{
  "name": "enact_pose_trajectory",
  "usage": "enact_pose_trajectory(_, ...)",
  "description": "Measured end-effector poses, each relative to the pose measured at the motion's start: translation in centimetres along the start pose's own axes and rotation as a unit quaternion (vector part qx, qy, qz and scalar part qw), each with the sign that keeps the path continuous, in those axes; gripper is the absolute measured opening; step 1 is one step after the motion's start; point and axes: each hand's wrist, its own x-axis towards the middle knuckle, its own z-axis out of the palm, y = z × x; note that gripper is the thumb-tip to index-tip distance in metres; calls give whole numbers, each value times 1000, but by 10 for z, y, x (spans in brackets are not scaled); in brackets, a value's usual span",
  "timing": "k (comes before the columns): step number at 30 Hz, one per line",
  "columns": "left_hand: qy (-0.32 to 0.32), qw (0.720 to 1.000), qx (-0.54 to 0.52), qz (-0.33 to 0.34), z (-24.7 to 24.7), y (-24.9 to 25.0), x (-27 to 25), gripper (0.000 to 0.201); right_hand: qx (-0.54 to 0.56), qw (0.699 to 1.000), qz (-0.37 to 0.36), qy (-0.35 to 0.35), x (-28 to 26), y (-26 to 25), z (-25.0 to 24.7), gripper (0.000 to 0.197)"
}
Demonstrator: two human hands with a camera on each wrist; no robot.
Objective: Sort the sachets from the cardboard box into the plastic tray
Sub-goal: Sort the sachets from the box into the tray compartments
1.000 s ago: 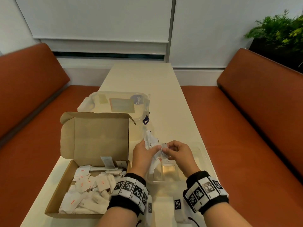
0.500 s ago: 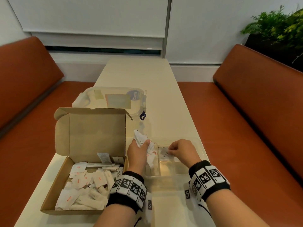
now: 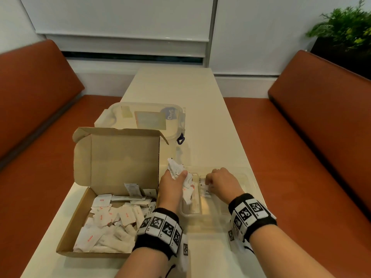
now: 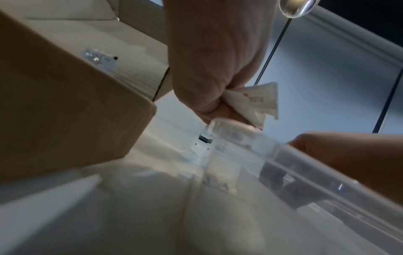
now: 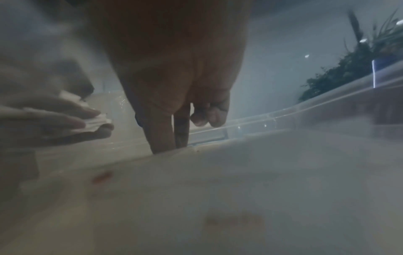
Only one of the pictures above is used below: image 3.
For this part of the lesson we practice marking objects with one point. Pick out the person's right hand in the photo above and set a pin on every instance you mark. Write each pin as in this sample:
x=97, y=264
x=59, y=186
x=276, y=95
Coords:
x=227, y=183

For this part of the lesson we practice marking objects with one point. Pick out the person's left hand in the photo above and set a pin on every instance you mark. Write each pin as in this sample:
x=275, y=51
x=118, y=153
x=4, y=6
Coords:
x=171, y=191

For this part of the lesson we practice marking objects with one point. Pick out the sorted sachets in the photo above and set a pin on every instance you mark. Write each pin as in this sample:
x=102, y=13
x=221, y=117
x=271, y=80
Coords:
x=206, y=192

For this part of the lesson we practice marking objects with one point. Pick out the clear compartment tray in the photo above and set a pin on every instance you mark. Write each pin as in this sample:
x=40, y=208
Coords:
x=208, y=211

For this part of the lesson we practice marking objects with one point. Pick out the brown cardboard box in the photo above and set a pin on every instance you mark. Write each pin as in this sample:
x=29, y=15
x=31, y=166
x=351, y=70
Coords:
x=121, y=159

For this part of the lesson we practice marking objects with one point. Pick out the pile of white sachets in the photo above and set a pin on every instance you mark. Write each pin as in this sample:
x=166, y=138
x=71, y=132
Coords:
x=110, y=225

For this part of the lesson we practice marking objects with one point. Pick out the person's right forearm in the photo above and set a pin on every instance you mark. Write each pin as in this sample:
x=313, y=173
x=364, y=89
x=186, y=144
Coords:
x=287, y=254

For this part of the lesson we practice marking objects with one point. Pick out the black wristband with marker tiles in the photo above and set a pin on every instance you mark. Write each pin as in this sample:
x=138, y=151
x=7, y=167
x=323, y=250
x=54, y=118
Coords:
x=249, y=214
x=158, y=228

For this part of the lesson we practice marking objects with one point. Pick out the clear lidded plastic container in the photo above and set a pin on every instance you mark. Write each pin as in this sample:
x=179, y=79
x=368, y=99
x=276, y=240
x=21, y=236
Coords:
x=150, y=120

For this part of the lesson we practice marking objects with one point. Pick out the orange leather bench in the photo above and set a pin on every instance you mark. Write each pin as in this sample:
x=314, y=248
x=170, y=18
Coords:
x=34, y=127
x=316, y=141

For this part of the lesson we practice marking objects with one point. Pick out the black planter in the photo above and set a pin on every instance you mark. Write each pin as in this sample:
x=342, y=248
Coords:
x=345, y=57

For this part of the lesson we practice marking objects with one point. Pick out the white roller blind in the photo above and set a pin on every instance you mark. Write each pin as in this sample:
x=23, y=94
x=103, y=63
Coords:
x=121, y=17

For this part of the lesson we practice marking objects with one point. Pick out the green leafy plant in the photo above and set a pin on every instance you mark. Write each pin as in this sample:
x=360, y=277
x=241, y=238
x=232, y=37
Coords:
x=345, y=24

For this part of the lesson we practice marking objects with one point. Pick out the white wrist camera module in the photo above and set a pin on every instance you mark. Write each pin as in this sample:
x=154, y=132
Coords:
x=236, y=240
x=184, y=251

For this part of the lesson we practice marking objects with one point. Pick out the grey window frame post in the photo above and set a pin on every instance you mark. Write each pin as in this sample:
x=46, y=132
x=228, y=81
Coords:
x=211, y=26

